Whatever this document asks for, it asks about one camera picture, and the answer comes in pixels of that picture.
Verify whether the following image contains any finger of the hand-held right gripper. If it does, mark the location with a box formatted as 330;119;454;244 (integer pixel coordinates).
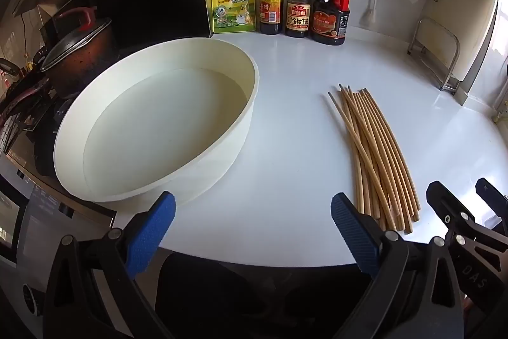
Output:
475;178;508;220
426;181;508;264

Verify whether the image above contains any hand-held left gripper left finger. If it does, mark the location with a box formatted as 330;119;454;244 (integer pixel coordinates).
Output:
43;191;176;339

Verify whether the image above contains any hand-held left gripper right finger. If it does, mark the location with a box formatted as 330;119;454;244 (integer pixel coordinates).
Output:
331;193;465;339

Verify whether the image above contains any pile of wooden chopsticks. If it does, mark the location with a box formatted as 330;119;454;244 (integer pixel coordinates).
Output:
328;84;421;234

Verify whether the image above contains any white round basin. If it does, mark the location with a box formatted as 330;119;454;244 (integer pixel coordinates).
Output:
53;37;258;203

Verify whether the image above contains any steel built-in appliance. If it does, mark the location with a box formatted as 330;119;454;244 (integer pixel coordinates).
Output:
0;152;116;339

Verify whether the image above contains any black gas stove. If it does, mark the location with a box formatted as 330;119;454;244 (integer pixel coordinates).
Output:
0;85;80;181

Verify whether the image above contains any dark red cooking pot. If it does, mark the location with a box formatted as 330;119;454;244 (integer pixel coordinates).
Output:
0;27;120;129

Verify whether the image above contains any yellow seasoning pouch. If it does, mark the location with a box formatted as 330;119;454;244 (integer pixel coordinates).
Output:
205;0;257;34

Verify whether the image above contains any steel wire rack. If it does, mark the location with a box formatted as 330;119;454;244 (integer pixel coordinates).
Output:
407;17;463;91

